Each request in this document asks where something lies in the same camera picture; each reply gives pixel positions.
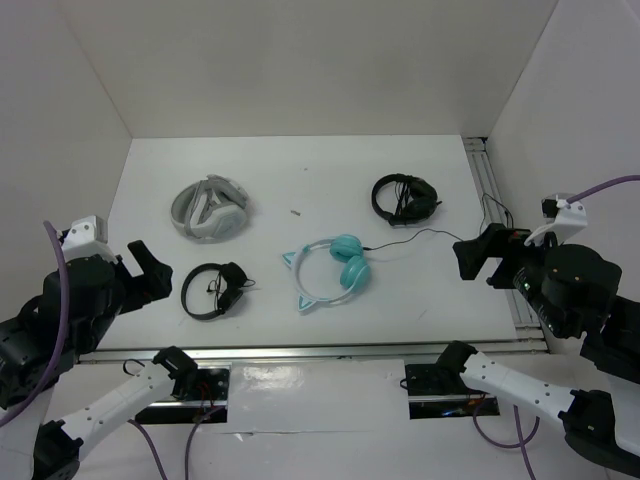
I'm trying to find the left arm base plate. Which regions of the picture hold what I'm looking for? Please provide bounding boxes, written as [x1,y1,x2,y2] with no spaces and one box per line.
[134,367,230,425]

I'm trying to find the black headphones front left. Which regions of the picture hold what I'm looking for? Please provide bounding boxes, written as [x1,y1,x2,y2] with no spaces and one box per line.
[180,262,256,322]

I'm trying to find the thin black headphone cable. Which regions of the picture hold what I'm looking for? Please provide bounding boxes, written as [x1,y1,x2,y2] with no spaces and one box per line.
[363,193,516,252]

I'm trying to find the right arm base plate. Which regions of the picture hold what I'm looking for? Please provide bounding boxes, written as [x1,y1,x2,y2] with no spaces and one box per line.
[399,363,500,420]

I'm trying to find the teal cat-ear headphones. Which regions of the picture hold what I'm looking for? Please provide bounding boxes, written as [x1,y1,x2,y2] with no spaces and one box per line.
[281,234,372,314]

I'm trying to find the black headphones back right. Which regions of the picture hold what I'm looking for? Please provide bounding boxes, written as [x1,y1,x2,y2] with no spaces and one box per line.
[370,173,442,227]

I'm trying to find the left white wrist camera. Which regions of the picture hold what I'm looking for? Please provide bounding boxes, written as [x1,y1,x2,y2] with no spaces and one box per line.
[60,215,116,263]

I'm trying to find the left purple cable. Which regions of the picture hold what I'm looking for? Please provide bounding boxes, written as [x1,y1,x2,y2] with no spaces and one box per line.
[0,220,69,426]

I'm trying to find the white grey gaming headset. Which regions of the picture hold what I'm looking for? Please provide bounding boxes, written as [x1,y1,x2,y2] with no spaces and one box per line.
[170,175,249,242]

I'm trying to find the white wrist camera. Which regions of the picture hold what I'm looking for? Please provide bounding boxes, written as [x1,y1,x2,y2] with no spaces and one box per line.
[524,194,588,247]
[60,215,116,263]

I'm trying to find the black headphones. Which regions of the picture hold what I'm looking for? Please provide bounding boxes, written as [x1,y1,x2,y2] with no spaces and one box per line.
[180,262,256,322]
[370,173,442,227]

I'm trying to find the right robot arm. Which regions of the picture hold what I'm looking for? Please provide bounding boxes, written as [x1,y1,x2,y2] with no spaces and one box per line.
[436,223,639,477]

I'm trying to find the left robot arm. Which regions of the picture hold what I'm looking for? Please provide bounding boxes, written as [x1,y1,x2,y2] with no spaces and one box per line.
[1,241,198,479]

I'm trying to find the purple cable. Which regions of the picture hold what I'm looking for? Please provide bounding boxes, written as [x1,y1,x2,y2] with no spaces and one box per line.
[566,174,640,207]
[0,220,69,426]

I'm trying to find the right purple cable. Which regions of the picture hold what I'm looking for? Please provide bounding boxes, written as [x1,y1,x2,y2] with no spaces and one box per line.
[566,174,640,207]

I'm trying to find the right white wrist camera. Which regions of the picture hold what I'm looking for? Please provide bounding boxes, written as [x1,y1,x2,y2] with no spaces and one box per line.
[524,194,588,247]

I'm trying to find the aluminium front rail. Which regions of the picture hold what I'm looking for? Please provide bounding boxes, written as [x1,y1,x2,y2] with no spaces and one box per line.
[77,335,549,365]

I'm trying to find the aluminium side rail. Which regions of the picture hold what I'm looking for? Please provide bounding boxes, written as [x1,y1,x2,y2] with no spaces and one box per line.
[462,137,545,341]

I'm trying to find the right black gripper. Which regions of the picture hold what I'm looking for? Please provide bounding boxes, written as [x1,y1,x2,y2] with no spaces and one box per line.
[448,217,568,333]

